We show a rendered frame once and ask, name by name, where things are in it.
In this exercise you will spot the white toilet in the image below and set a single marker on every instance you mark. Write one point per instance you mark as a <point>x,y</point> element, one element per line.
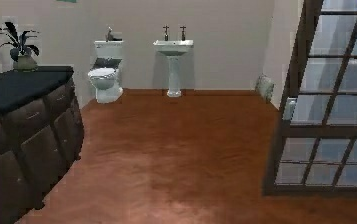
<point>105,71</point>

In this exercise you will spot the pale grey bin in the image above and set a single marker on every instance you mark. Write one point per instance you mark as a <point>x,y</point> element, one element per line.
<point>264,87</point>

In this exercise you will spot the grey spray bottle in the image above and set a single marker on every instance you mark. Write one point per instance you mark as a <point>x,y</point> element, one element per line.
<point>109,34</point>

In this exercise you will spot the dark framed glass door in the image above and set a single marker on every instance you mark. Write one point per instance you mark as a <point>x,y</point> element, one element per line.
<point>322,130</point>

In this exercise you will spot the dark brown cabinet black top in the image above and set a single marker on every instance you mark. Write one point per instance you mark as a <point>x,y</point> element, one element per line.
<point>26,133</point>

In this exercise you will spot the green framed picture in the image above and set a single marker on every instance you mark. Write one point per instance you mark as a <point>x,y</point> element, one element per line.
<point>66,1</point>

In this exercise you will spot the dark house plant in pot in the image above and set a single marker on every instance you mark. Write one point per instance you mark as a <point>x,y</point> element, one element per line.
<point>22,50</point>

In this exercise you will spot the white pedestal sink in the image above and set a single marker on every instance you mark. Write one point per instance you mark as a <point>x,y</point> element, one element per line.
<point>173,50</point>

